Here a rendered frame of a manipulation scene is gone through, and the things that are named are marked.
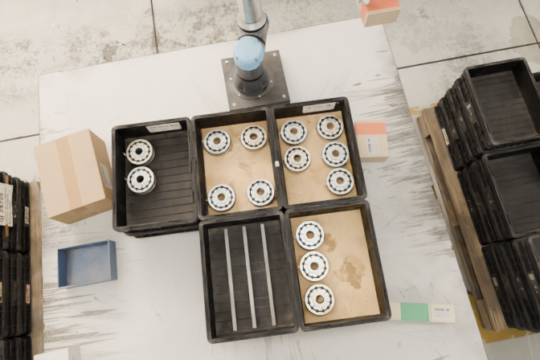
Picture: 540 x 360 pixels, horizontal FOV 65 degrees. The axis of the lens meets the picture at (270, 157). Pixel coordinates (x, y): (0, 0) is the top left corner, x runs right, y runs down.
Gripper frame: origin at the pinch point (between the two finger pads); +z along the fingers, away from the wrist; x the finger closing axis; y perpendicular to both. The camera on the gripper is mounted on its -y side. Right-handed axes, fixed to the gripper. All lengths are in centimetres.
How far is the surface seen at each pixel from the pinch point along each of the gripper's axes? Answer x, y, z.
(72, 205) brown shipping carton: -124, 49, 24
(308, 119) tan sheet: -31, 31, 27
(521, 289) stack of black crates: 51, 112, 70
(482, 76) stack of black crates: 63, 12, 61
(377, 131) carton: -4, 40, 32
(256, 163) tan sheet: -54, 45, 27
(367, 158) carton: -10, 50, 34
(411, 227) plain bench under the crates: 2, 79, 39
